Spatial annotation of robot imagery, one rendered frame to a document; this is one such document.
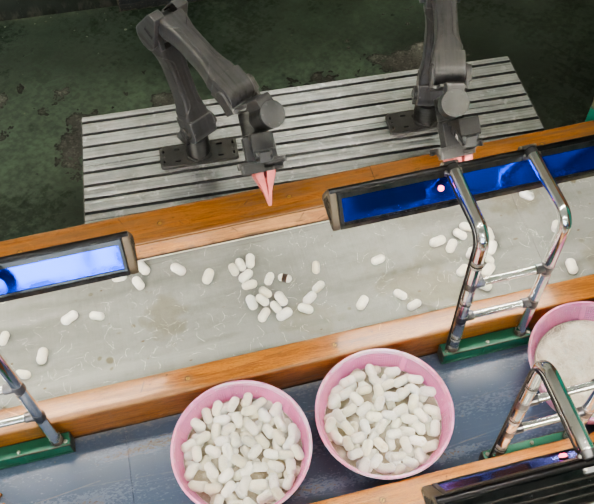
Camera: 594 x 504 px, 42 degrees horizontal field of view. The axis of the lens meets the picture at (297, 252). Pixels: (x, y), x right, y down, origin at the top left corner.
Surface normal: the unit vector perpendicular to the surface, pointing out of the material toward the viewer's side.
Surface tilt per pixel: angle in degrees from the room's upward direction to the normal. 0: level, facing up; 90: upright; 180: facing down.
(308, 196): 0
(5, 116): 0
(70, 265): 58
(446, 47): 19
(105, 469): 0
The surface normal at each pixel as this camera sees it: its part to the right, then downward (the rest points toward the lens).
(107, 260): 0.18, 0.36
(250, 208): -0.03, -0.58
